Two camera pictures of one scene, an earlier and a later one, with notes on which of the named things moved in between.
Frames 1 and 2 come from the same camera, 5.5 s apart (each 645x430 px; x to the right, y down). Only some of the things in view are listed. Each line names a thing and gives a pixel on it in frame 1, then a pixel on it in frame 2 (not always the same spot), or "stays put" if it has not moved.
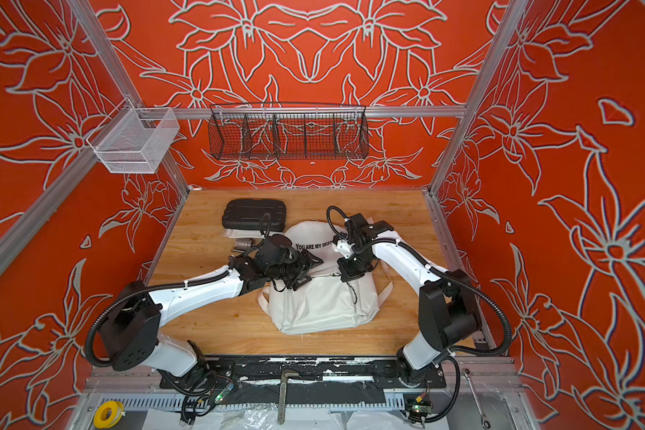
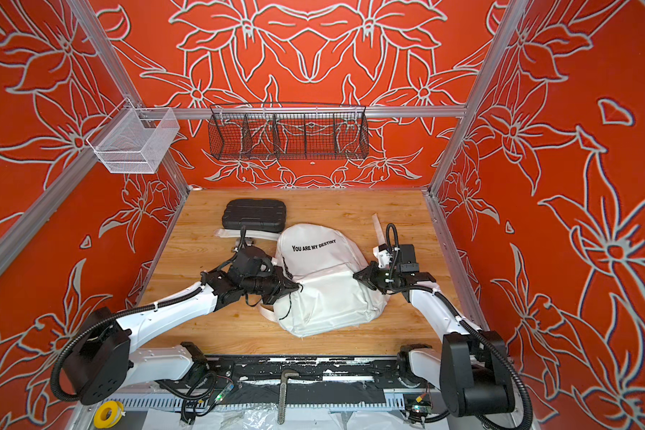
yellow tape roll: (108, 413) stays put
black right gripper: (346, 273) -> (371, 279)
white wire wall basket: (131, 140) stays put
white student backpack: (330, 299) stays put
